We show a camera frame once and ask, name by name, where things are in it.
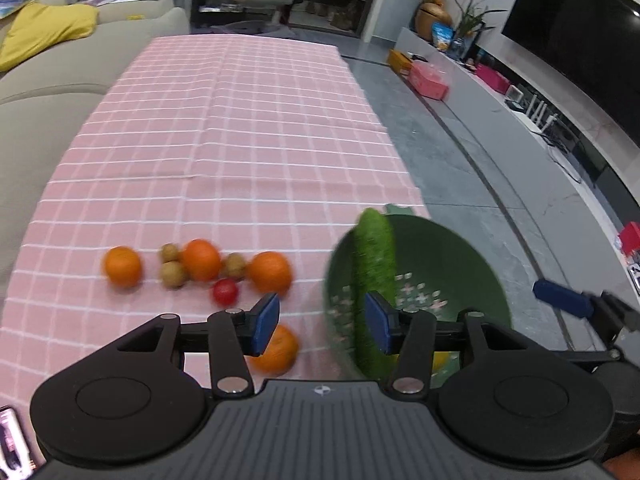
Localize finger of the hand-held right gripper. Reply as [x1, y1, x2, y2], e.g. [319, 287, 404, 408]
[532, 279, 640, 333]

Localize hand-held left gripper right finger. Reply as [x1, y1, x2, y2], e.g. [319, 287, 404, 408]
[364, 291, 546, 396]

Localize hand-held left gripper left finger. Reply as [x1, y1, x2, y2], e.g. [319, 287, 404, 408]
[102, 292, 281, 397]

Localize orange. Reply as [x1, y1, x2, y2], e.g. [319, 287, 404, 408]
[250, 325, 300, 376]
[102, 246, 144, 289]
[247, 251, 293, 297]
[181, 239, 222, 282]

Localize red tomato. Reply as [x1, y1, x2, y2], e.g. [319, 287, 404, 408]
[212, 279, 239, 307]

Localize green bowl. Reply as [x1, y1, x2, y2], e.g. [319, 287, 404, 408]
[324, 204, 513, 391]

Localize person's right forearm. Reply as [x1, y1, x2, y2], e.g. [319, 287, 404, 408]
[602, 447, 640, 480]

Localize yellow striped melon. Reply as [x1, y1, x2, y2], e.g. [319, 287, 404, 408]
[395, 351, 451, 377]

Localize green cucumber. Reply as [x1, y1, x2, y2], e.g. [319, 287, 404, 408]
[351, 208, 398, 378]

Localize red packet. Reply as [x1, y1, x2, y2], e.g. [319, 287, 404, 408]
[617, 220, 640, 261]

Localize white television cabinet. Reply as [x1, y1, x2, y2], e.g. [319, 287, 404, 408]
[385, 27, 640, 311]

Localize white router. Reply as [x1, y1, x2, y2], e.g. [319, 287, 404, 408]
[522, 90, 559, 133]

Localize pink checked tablecloth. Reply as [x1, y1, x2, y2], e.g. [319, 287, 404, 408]
[0, 35, 426, 461]

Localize magenta box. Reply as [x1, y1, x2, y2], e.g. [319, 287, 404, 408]
[475, 64, 511, 93]

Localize pink box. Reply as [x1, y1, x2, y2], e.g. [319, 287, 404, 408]
[407, 60, 451, 101]

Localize orange box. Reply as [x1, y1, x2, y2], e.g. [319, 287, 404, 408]
[387, 49, 416, 77]

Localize black television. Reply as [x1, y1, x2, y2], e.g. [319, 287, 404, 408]
[501, 0, 640, 148]

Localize smartphone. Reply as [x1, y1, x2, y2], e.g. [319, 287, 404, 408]
[0, 406, 45, 473]

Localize blue snack bag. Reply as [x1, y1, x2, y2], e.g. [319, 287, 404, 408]
[432, 22, 456, 51]

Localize green potted plant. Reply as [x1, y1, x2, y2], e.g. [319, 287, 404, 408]
[452, 0, 507, 51]

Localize golden vase with dried grass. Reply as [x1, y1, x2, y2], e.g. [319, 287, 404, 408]
[415, 0, 453, 41]

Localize beige sofa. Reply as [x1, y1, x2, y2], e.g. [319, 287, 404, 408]
[0, 0, 191, 301]

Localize yellow cushion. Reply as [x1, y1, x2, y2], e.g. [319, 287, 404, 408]
[0, 2, 98, 73]

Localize black cables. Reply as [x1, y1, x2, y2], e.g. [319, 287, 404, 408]
[544, 127, 587, 184]

